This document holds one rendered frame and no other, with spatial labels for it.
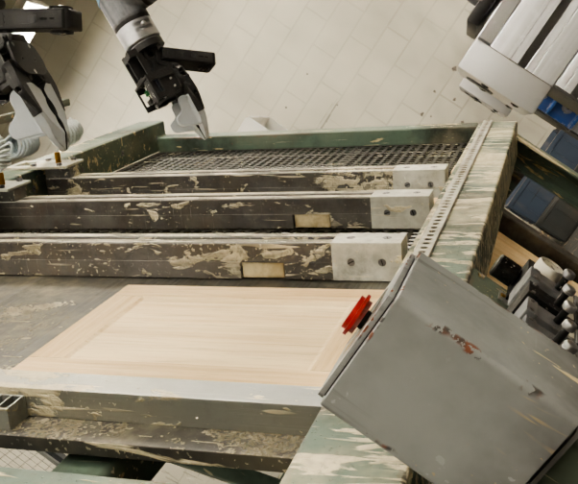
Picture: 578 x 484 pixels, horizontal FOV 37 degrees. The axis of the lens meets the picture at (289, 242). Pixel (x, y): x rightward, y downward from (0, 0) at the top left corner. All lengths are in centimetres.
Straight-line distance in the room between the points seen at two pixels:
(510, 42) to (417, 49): 569
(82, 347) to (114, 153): 154
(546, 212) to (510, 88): 467
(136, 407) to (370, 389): 47
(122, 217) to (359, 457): 127
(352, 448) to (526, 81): 41
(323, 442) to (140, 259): 83
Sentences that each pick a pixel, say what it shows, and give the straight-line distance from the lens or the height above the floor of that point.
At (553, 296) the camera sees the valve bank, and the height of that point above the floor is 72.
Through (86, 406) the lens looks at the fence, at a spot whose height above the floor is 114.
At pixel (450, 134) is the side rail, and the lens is 279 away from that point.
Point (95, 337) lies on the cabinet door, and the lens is 136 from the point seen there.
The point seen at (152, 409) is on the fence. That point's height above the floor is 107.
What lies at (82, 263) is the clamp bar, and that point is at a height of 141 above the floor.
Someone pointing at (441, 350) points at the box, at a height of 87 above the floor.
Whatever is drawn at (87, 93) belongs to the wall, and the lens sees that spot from 720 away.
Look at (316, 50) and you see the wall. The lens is 668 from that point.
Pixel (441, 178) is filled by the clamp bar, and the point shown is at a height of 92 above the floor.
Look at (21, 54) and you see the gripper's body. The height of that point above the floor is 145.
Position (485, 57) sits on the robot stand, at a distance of 90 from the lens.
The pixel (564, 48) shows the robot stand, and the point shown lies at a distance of 91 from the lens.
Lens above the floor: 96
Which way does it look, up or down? 5 degrees up
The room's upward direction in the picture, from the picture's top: 56 degrees counter-clockwise
